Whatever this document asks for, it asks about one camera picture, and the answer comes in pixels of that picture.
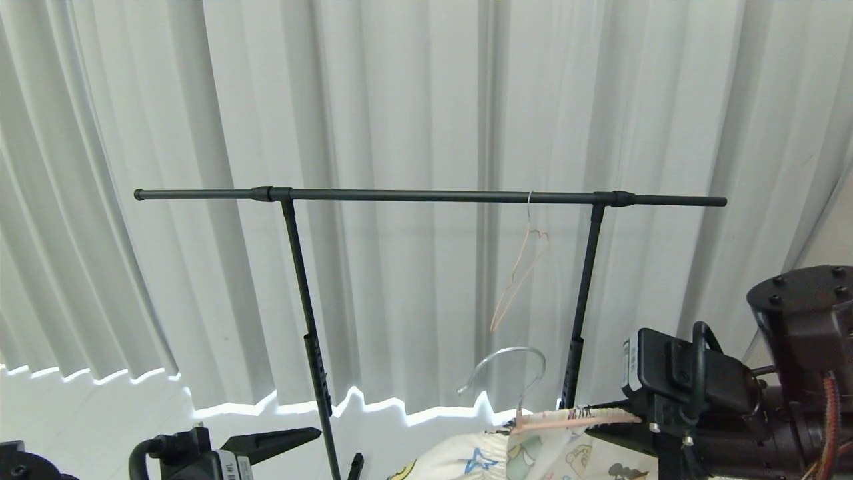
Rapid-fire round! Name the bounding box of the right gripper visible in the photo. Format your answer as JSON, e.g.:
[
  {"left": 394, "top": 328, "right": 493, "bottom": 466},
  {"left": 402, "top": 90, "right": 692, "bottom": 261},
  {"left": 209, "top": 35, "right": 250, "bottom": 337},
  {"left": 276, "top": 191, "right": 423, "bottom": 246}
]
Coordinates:
[{"left": 585, "top": 420, "right": 800, "bottom": 480}]

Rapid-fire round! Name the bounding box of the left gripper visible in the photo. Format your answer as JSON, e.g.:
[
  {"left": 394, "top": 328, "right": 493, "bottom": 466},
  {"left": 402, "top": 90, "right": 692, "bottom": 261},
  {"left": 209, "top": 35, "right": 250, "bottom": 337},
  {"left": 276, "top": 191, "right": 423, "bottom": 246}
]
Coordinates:
[{"left": 212, "top": 427, "right": 322, "bottom": 480}]

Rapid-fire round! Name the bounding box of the cream printed garment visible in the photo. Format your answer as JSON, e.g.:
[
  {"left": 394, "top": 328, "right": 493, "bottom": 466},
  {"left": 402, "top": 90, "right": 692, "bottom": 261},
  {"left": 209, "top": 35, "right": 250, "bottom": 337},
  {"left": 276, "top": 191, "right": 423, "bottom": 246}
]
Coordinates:
[{"left": 385, "top": 407, "right": 660, "bottom": 480}]

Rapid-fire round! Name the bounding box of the pink clothes hanger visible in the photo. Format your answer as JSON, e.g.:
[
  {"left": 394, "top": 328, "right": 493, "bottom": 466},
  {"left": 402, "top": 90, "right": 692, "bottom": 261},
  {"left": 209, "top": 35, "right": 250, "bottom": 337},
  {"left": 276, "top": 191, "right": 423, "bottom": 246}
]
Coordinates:
[
  {"left": 490, "top": 192, "right": 551, "bottom": 332},
  {"left": 457, "top": 345, "right": 548, "bottom": 434}
]

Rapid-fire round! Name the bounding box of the black clothes rack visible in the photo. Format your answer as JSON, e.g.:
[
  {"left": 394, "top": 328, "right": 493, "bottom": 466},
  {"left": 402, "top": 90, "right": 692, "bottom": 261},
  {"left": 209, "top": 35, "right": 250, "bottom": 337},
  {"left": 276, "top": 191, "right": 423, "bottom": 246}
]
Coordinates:
[{"left": 133, "top": 187, "right": 728, "bottom": 480}]

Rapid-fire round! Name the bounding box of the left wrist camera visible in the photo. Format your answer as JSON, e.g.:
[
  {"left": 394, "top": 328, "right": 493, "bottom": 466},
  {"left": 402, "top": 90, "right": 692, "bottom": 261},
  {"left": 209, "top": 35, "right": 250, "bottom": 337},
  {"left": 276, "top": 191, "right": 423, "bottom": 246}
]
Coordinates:
[{"left": 148, "top": 427, "right": 222, "bottom": 480}]

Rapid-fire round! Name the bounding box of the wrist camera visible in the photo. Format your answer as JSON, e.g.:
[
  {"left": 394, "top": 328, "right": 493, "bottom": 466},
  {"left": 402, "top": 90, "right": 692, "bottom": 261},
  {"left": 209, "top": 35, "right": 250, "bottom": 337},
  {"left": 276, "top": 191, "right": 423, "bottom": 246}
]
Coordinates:
[
  {"left": 148, "top": 427, "right": 222, "bottom": 480},
  {"left": 621, "top": 327, "right": 762, "bottom": 454}
]

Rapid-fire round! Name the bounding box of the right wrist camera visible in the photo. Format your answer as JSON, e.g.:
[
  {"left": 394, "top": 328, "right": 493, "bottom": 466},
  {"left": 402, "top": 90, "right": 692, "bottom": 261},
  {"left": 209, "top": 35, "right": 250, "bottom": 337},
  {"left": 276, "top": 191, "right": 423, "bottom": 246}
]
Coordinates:
[{"left": 621, "top": 327, "right": 762, "bottom": 454}]

